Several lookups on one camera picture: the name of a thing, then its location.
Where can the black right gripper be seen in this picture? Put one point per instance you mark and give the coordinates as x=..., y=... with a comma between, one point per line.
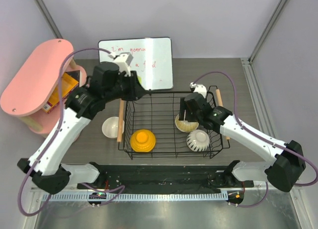
x=184, y=107

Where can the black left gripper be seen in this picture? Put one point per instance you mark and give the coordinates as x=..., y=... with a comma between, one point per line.
x=136, y=91

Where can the black wire dish rack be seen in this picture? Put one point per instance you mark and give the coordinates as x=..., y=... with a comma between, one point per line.
x=156, y=112

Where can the beige floral ceramic bowl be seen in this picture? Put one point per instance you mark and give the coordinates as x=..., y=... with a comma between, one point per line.
x=110, y=127

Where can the green square bowl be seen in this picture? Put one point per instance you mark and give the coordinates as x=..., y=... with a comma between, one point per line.
x=139, y=79

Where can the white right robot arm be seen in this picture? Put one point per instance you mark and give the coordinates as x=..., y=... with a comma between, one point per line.
x=283, y=163

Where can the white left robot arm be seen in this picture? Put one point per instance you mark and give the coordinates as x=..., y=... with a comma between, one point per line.
x=44, y=166

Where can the yellow dotted white bowl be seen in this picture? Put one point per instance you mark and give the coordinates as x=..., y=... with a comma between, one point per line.
x=185, y=126

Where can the whiteboard with red writing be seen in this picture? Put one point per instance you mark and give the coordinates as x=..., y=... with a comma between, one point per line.
x=152, y=59

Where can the white striped bowl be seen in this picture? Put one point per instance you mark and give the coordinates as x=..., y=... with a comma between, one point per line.
x=198, y=141

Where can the orange yellow ribbed bowl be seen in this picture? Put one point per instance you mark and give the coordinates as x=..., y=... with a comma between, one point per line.
x=143, y=141

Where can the dark purple book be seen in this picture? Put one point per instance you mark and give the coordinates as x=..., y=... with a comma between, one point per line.
x=75, y=74

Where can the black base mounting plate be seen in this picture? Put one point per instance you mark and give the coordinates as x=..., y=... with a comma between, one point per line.
x=169, y=178

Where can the pink three-tier shelf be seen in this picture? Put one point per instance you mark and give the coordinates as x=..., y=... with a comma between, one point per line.
x=29, y=90

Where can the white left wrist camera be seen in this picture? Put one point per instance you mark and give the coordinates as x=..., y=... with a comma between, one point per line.
x=123, y=60

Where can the white slotted cable duct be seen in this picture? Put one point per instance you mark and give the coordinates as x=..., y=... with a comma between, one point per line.
x=94, y=197

